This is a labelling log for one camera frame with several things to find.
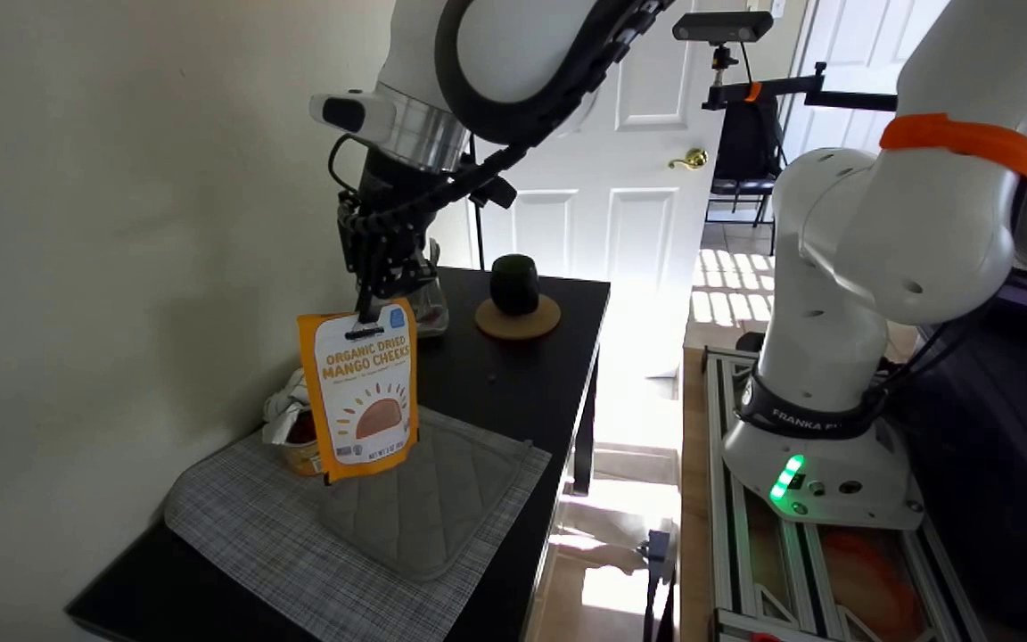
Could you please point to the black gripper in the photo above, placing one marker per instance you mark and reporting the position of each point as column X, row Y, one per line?
column 391, row 226

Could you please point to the orange dried mango package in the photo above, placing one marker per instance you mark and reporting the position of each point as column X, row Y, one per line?
column 358, row 393

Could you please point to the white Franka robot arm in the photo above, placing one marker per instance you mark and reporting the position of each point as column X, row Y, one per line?
column 857, row 236

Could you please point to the clear glass cup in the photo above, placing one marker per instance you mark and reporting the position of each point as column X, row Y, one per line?
column 428, row 311

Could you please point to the black mug green inside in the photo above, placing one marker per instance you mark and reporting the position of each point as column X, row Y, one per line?
column 513, row 285

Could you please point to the round cork coaster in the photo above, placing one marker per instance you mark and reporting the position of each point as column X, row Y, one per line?
column 519, row 326

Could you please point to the black side table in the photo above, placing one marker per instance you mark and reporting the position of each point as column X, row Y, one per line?
column 502, row 393

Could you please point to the small orange jar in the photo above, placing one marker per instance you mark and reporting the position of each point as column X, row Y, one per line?
column 301, row 456

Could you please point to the grey quilted pot holder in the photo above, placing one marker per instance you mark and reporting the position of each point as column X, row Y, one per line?
column 443, row 500

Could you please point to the grey woven placemat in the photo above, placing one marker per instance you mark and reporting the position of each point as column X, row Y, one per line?
column 251, row 522

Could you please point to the white panel door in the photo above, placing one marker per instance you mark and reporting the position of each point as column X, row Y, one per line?
column 643, row 178

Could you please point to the brass door knob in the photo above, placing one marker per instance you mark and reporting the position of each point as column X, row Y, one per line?
column 691, row 157

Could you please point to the dark purple seat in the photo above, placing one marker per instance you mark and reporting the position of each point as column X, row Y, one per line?
column 1001, row 477

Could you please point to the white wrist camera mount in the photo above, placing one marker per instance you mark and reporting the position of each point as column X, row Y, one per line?
column 355, row 110

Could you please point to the black clamp on frame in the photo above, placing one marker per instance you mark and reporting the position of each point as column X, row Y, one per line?
column 659, row 582

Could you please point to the black camera on stand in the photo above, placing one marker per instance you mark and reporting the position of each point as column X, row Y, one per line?
column 720, row 26

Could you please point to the aluminium rail base frame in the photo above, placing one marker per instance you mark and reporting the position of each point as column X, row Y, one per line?
column 749, row 571

